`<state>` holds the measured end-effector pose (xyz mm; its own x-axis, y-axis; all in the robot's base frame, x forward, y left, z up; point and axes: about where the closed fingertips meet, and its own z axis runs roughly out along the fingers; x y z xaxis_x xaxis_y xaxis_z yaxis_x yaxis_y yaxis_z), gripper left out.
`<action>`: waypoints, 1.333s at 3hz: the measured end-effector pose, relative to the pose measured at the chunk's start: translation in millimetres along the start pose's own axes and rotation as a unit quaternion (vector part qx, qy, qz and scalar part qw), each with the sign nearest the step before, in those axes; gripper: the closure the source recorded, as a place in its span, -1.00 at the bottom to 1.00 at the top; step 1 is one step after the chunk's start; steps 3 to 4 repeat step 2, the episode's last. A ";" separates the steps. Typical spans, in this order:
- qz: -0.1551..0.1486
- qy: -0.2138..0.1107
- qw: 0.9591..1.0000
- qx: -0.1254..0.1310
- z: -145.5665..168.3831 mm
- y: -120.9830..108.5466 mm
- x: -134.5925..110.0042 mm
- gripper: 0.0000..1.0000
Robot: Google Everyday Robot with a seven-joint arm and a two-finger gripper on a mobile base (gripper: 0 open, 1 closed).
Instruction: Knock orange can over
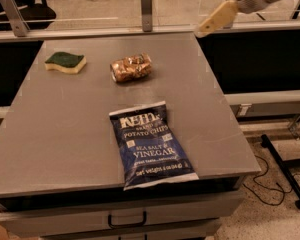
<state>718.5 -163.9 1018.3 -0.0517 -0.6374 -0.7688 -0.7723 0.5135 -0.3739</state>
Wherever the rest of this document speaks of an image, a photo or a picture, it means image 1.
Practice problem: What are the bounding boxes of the orange soda can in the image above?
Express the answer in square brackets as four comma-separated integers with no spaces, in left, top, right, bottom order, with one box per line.
[110,53,152,83]

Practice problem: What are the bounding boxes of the blue potato chips bag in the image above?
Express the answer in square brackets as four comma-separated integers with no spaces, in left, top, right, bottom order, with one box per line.
[109,101,199,191]

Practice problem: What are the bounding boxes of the green and yellow sponge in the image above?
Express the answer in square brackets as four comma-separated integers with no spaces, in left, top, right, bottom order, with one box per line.
[44,52,87,74]

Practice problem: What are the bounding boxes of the black office chair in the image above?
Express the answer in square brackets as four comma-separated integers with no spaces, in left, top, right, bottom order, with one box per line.
[0,0,57,31]

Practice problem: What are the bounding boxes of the black stand leg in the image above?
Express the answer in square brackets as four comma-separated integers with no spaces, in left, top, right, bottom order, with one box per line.
[261,134,300,209]

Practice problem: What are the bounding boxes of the horizontal metal rail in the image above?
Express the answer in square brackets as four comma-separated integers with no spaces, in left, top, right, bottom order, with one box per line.
[0,20,300,43]

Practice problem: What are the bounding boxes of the middle metal bracket post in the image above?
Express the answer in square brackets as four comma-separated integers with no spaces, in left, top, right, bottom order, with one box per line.
[141,0,153,32]

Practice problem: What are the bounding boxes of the metal bracket post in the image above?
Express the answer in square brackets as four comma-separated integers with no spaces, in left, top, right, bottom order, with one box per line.
[0,0,29,37]
[141,0,153,32]

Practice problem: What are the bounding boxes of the grey drawer with black handle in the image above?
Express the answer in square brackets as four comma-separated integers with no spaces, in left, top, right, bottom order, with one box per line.
[0,190,244,237]

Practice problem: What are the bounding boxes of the left metal bracket post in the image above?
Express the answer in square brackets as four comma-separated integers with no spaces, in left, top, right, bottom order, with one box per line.
[0,0,29,37]

